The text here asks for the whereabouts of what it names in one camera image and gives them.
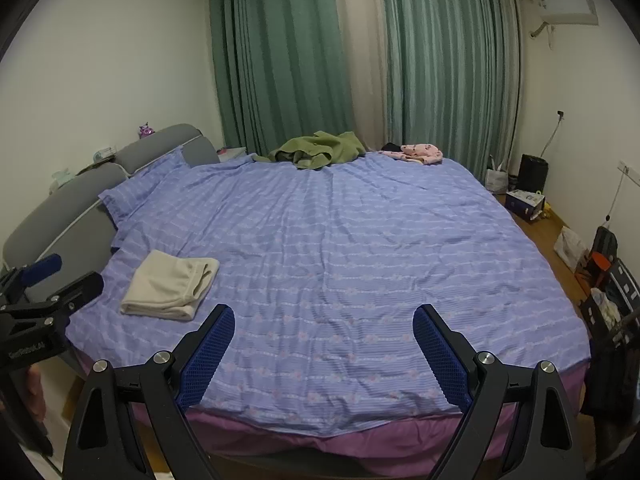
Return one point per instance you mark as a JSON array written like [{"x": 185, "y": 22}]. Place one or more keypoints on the blue striped pillow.
[{"x": 145, "y": 185}]

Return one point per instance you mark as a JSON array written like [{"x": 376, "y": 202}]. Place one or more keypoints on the white plastic bag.
[{"x": 570, "y": 250}]

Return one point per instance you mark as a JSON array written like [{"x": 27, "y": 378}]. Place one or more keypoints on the white air conditioner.
[{"x": 567, "y": 10}]

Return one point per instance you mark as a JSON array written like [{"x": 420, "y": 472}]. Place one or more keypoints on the white paper bag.
[{"x": 497, "y": 180}]

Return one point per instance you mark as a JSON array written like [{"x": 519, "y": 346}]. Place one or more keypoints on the black and white box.
[{"x": 622, "y": 285}]

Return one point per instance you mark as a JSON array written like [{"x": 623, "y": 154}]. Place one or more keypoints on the person's left hand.
[{"x": 35, "y": 382}]

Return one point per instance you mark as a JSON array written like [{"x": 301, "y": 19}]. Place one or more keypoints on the black cylindrical appliance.
[{"x": 532, "y": 175}]

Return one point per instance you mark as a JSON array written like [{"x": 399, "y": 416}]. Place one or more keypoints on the grey padded headboard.
[{"x": 60, "y": 210}]

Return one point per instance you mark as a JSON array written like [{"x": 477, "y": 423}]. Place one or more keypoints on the beige sheer curtain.
[{"x": 362, "y": 60}]

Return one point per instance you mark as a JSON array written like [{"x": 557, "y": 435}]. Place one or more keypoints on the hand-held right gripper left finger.
[{"x": 210, "y": 355}]

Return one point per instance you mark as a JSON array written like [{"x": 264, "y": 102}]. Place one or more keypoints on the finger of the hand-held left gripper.
[
  {"x": 82, "y": 285},
  {"x": 45, "y": 266}
]

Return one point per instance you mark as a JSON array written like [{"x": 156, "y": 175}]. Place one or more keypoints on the olive green garment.
[{"x": 310, "y": 152}]

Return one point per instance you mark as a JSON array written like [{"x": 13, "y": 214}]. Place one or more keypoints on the pale tissue box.
[{"x": 105, "y": 154}]

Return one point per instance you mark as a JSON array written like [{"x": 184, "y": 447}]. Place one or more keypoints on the purple bed sheet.
[{"x": 350, "y": 442}]

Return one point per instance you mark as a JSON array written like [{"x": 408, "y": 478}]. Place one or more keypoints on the bed with purple cover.
[{"x": 350, "y": 260}]

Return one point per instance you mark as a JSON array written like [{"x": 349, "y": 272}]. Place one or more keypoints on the purple plush toy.
[{"x": 146, "y": 131}]

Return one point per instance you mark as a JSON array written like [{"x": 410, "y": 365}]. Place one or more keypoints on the pink garment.
[{"x": 422, "y": 152}]

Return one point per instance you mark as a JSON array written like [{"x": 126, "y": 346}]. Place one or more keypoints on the black backpack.
[{"x": 605, "y": 245}]

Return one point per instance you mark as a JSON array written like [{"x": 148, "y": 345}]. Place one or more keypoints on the cream towel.
[{"x": 165, "y": 285}]

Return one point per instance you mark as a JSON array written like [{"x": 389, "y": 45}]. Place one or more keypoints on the green curtain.
[
  {"x": 450, "y": 70},
  {"x": 275, "y": 60}
]

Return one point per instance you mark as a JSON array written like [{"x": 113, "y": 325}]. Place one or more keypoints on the blue cardboard box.
[{"x": 522, "y": 205}]

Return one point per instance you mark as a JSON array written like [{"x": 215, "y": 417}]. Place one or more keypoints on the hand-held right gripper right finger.
[{"x": 440, "y": 355}]

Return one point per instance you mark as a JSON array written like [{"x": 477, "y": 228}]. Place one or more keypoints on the orange box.
[{"x": 595, "y": 265}]

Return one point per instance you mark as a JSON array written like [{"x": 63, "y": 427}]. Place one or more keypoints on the black garment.
[{"x": 391, "y": 148}]

